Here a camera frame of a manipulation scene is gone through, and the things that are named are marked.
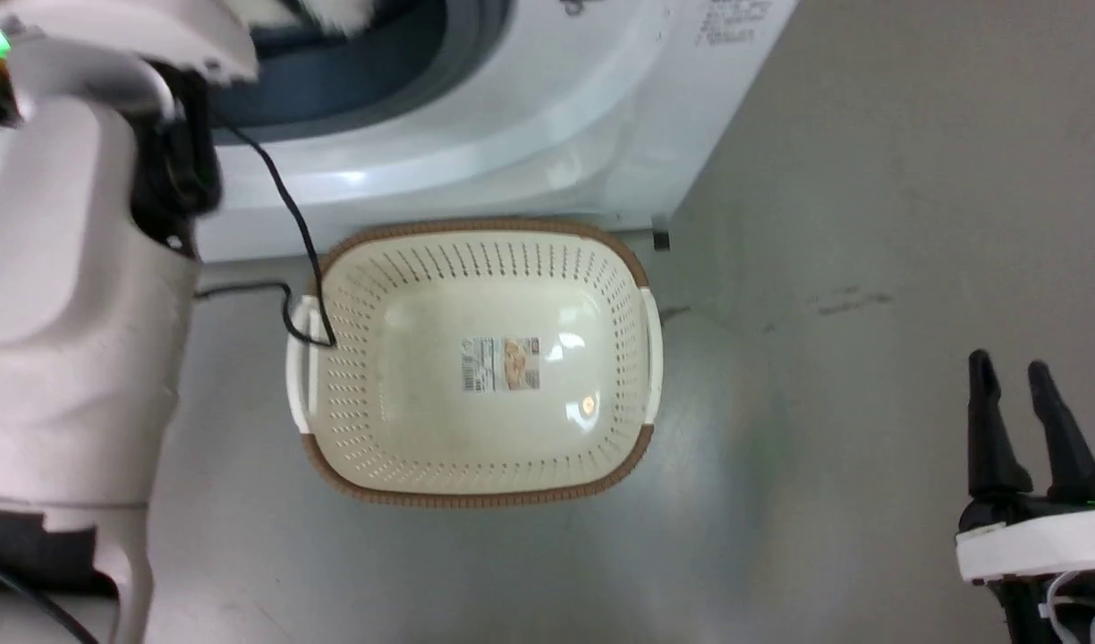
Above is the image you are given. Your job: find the thin black cable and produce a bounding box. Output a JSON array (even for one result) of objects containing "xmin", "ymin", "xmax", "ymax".
[{"xmin": 193, "ymin": 114, "xmax": 338, "ymax": 349}]

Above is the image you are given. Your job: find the white washing machine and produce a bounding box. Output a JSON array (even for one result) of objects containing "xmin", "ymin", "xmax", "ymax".
[{"xmin": 0, "ymin": 0, "xmax": 801, "ymax": 264}]

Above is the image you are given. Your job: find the paper label sticker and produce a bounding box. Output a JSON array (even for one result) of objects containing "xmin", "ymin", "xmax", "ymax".
[{"xmin": 461, "ymin": 336, "xmax": 542, "ymax": 394}]

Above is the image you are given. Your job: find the white plush laundry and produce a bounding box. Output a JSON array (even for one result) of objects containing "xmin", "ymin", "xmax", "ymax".
[{"xmin": 293, "ymin": 0, "xmax": 375, "ymax": 35}]

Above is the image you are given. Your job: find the cream laundry basket brown rim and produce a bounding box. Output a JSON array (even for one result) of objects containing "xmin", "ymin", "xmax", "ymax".
[{"xmin": 284, "ymin": 216, "xmax": 664, "ymax": 510}]

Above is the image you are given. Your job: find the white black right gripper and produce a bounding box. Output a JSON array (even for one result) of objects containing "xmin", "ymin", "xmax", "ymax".
[{"xmin": 955, "ymin": 350, "xmax": 1095, "ymax": 586}]

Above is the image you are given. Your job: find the printed warning label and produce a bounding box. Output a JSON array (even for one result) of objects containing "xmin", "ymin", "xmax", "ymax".
[{"xmin": 693, "ymin": 0, "xmax": 774, "ymax": 47}]

